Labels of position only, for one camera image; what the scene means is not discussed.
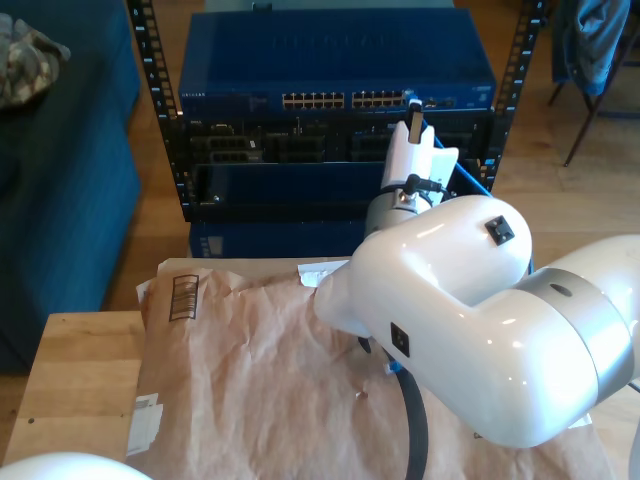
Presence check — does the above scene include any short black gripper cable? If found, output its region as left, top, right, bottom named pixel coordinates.
left=405, top=173, right=451, bottom=199

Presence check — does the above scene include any dark metal chair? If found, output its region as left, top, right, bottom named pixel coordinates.
left=547, top=29, right=640, bottom=169

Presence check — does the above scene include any blue sofa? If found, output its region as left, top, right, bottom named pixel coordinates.
left=0, top=0, right=142, bottom=374

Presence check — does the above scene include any blue network cable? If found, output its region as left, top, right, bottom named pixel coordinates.
left=382, top=88, right=536, bottom=376

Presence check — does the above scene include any blue chassis under rack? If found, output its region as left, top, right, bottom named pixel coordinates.
left=187, top=219, right=369, bottom=260

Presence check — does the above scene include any camouflage cloth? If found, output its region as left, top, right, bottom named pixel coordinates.
left=0, top=12, right=72, bottom=111

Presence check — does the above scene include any black rack server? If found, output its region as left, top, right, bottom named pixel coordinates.
left=182, top=115, right=494, bottom=165

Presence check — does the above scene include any black rack frame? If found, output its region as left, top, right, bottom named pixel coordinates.
left=125, top=0, right=546, bottom=224

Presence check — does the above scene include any grey blue jacket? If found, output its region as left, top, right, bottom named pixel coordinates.
left=552, top=0, right=632, bottom=96

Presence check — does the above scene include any brown paper mailer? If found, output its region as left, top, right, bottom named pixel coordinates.
left=122, top=257, right=619, bottom=480

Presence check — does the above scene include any blue network switch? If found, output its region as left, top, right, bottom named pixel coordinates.
left=178, top=9, right=498, bottom=117

